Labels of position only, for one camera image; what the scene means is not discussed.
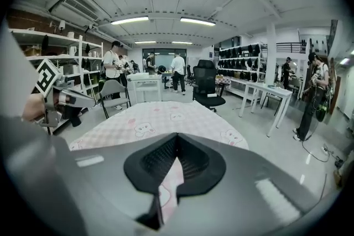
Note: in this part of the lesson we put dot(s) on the pink checkered bear cloth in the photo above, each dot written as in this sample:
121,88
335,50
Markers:
166,118

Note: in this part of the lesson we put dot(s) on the ceiling air conditioner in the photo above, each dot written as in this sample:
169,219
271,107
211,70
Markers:
77,7

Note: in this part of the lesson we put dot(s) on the white shelf unit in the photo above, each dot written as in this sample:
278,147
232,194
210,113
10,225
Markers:
80,63

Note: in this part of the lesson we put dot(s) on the white power strip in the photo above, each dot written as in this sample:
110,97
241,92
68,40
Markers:
325,149

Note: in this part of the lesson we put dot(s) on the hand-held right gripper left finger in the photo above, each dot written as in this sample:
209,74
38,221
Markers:
96,188

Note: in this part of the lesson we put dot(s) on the black balcony railing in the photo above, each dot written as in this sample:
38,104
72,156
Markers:
290,47

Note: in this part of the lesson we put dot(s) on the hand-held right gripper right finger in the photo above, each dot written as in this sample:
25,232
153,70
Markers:
243,188

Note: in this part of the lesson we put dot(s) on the long ceiling lamp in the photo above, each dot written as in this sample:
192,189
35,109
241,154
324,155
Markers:
130,20
197,21

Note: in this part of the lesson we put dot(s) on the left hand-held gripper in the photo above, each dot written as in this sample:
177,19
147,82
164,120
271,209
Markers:
47,77

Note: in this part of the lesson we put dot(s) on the white shelf with black bags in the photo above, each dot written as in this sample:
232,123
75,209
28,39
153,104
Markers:
240,63

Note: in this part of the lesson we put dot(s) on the black office chair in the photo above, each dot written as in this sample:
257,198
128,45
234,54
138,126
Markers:
206,80

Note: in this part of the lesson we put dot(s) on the white desk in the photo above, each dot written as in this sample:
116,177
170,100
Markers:
143,78
273,89

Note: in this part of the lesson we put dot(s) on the person's left forearm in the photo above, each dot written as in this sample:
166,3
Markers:
31,107

